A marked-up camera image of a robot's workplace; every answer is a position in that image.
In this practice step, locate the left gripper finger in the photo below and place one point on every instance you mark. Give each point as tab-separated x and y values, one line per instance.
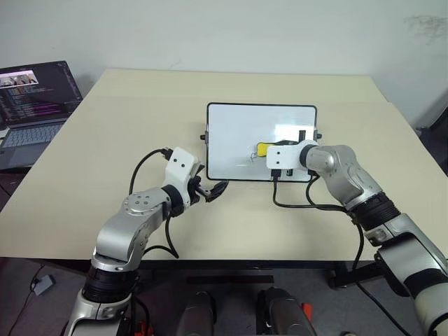
220	186
214	196

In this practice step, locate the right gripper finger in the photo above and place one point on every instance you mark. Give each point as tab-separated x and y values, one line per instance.
283	142

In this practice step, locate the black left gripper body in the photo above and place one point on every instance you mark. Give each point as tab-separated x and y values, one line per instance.
196	189

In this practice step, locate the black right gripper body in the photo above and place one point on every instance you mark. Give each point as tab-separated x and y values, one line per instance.
294	142

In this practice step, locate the yellow black whiteboard eraser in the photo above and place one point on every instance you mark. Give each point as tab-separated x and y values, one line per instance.
265	150

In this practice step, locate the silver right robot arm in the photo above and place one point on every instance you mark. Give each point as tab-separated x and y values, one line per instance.
343	171

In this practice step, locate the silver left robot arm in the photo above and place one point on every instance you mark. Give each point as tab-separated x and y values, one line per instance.
115	231

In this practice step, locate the black framed tabletop whiteboard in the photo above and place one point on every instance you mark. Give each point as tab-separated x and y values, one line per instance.
238	129

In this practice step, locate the black bar under table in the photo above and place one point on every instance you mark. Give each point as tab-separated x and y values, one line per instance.
229	280

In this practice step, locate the dark rounded shape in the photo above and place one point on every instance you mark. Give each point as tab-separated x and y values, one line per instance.
196	315
280	311

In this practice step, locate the black table base foot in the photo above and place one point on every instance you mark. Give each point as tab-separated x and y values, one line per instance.
350	276

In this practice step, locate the orange plastic clip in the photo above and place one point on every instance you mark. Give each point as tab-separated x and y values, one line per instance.
306	311

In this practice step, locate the red plastic part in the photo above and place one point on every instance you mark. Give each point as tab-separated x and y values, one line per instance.
144	329

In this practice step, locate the grey power adapter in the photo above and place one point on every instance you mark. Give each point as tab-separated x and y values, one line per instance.
43	284

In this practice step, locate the open grey laptop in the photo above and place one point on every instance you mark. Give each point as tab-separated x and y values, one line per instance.
31	94

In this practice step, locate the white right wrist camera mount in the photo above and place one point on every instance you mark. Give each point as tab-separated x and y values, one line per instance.
280	157

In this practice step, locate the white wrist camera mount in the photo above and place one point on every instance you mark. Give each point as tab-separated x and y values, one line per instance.
280	157
180	162

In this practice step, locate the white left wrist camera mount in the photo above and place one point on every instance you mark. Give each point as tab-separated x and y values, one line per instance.
180	162

